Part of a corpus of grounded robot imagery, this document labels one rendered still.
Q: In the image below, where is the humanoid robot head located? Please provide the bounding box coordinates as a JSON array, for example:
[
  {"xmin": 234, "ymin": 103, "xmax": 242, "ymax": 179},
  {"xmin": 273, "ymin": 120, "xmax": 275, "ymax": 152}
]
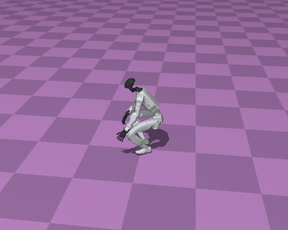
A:
[{"xmin": 124, "ymin": 78, "xmax": 143, "ymax": 93}]

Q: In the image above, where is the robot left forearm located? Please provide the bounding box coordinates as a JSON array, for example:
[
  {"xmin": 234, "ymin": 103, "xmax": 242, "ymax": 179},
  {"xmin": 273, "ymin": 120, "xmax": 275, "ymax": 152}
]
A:
[{"xmin": 124, "ymin": 113, "xmax": 137, "ymax": 132}]

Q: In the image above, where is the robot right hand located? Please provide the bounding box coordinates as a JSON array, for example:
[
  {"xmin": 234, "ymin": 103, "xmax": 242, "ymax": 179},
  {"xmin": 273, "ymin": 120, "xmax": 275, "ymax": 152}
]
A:
[{"xmin": 122, "ymin": 110, "xmax": 130, "ymax": 124}]

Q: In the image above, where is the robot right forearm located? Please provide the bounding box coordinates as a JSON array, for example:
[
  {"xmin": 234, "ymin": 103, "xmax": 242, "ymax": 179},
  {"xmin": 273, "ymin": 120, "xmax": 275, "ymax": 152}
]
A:
[{"xmin": 127, "ymin": 101, "xmax": 136, "ymax": 114}]

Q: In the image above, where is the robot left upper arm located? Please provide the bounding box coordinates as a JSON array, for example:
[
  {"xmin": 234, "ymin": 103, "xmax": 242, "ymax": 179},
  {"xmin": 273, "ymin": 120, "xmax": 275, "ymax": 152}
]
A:
[{"xmin": 135, "ymin": 95, "xmax": 144, "ymax": 118}]

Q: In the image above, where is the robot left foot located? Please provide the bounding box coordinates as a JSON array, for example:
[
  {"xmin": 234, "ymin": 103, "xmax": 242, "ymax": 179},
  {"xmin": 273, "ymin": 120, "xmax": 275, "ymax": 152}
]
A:
[{"xmin": 135, "ymin": 146, "xmax": 152, "ymax": 154}]

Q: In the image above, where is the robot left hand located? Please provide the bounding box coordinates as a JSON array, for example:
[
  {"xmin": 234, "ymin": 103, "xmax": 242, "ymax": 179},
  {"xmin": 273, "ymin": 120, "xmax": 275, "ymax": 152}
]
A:
[{"xmin": 117, "ymin": 128, "xmax": 129, "ymax": 142}]

